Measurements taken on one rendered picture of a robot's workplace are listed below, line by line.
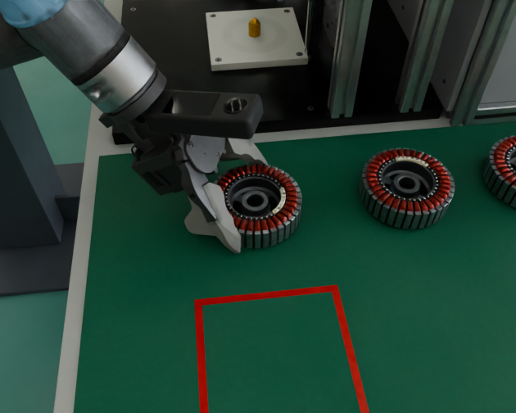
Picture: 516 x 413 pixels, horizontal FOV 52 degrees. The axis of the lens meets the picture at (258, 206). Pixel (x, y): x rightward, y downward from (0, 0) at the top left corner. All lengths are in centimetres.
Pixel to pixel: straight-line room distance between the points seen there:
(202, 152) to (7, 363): 104
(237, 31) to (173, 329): 52
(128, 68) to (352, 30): 29
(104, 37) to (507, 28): 48
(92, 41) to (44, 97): 165
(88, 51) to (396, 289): 40
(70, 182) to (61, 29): 129
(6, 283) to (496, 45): 133
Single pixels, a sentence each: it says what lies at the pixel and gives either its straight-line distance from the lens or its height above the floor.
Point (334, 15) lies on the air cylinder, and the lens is 88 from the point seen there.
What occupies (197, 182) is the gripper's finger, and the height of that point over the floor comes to 85.
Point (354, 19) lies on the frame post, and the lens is 69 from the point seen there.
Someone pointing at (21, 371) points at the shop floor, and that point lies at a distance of 149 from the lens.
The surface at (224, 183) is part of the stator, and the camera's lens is 65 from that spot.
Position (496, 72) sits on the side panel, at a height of 83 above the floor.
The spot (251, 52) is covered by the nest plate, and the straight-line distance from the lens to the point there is 86.
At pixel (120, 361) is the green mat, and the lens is 58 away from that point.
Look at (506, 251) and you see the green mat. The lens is 69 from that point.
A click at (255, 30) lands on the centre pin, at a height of 79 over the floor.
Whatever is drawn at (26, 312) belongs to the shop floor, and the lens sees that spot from 156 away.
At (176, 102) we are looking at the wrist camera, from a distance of 56.
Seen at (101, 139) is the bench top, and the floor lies 75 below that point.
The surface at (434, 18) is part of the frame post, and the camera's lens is 72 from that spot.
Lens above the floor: 126
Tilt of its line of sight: 50 degrees down
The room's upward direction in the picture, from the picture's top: straight up
